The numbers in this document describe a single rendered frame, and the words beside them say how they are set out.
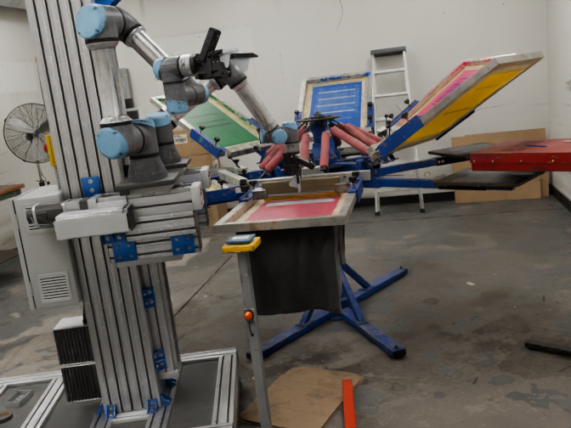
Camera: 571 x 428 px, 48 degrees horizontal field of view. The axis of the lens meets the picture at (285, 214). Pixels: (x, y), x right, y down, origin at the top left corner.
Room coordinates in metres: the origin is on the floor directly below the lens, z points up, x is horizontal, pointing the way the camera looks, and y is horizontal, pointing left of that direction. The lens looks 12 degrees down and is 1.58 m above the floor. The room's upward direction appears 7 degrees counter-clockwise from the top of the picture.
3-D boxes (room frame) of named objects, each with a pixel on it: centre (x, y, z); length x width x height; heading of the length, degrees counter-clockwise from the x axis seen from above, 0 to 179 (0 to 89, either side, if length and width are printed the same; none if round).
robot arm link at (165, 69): (2.23, 0.33, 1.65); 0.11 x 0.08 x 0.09; 66
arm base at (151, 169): (2.46, 0.51, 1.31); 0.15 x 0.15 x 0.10
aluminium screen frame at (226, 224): (3.03, -0.05, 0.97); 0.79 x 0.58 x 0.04; 167
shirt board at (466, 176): (3.60, -0.77, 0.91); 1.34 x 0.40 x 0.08; 47
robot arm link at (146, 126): (2.46, 0.52, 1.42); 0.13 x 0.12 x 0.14; 156
